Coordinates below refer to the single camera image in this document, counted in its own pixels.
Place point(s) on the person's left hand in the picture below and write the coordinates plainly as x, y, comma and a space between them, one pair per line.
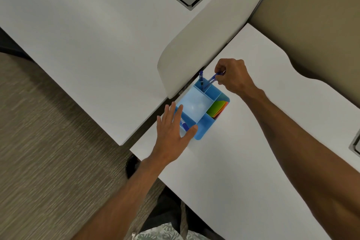
168, 138

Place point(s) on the person's right hand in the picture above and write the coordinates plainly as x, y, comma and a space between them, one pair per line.
236, 76

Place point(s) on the person's right fingers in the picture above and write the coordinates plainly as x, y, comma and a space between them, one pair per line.
220, 71

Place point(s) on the person's left little finger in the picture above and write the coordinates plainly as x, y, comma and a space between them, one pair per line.
159, 126

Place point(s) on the person's left thumb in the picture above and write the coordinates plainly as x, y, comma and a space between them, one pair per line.
191, 132

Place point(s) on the person's left middle finger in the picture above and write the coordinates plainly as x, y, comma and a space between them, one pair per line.
171, 114

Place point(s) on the blue ballpoint pen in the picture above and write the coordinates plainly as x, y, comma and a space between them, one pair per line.
213, 79
201, 77

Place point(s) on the blue plastic desk organizer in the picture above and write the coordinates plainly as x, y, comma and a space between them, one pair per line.
197, 104

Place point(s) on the person's left forearm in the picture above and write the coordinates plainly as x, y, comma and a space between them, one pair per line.
123, 206

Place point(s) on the person's right forearm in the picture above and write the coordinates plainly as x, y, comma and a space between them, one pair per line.
303, 158

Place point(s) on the blue marker with white label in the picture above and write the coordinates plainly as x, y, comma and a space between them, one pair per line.
184, 125

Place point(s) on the colourful sticky notes pad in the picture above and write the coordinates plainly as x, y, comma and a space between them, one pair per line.
217, 109

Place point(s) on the white desk divider panel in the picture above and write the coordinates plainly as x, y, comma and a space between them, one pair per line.
208, 34

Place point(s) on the black shoe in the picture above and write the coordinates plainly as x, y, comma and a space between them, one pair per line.
132, 165

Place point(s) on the dark trousers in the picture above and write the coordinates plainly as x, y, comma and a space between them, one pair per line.
168, 206

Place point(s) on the floral patterned shirt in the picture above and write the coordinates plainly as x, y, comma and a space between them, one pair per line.
166, 232

